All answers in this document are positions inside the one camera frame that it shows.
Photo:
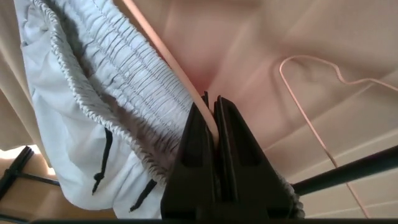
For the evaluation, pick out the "black clothes rack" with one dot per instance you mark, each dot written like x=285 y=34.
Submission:
x=357 y=169

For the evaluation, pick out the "beige curtain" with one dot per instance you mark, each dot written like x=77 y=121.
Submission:
x=311 y=25

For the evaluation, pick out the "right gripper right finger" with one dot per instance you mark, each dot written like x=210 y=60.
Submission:
x=252 y=183

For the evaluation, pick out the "pink clothes hanger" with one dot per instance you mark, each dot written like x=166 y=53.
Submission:
x=307 y=119
x=168 y=59

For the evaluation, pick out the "pale grey shorts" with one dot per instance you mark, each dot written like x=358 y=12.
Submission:
x=77 y=149

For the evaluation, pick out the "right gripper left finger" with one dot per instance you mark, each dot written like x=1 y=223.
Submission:
x=192 y=183

